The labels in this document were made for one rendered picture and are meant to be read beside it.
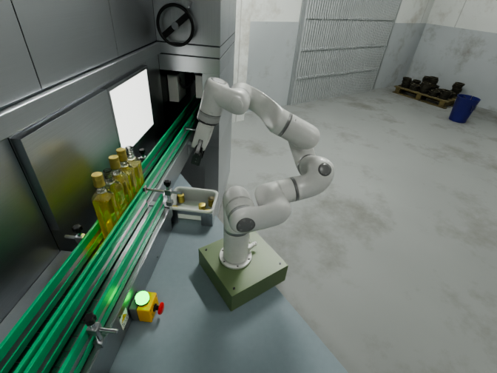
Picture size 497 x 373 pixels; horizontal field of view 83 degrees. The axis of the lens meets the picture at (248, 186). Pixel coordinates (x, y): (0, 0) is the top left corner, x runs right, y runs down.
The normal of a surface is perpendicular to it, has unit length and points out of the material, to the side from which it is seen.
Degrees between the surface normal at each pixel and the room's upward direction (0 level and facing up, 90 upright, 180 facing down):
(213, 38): 90
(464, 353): 0
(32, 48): 90
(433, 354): 0
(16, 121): 90
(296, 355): 0
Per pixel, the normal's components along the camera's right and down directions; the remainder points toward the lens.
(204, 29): -0.09, 0.58
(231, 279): 0.06, -0.82
